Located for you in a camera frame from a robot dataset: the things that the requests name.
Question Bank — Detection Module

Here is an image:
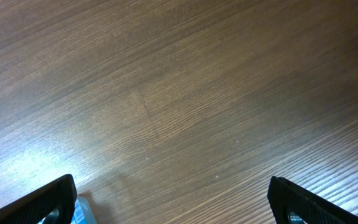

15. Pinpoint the clear plastic container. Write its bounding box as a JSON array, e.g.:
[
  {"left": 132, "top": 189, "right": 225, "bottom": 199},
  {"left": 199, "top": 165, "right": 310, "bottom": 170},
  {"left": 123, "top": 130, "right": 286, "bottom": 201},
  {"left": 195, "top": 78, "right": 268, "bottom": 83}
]
[{"left": 39, "top": 196, "right": 96, "bottom": 224}]

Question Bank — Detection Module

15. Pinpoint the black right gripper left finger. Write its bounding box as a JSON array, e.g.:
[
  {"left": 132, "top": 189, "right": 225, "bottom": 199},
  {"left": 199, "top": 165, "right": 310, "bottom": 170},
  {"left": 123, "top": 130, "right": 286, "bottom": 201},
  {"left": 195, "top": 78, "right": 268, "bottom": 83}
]
[{"left": 0, "top": 174, "right": 77, "bottom": 224}]

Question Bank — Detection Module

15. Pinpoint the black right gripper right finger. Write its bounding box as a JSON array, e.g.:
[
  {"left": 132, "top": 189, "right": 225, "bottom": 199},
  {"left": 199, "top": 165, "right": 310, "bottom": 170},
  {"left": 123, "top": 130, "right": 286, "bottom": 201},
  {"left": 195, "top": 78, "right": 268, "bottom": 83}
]
[{"left": 267, "top": 176, "right": 358, "bottom": 224}]

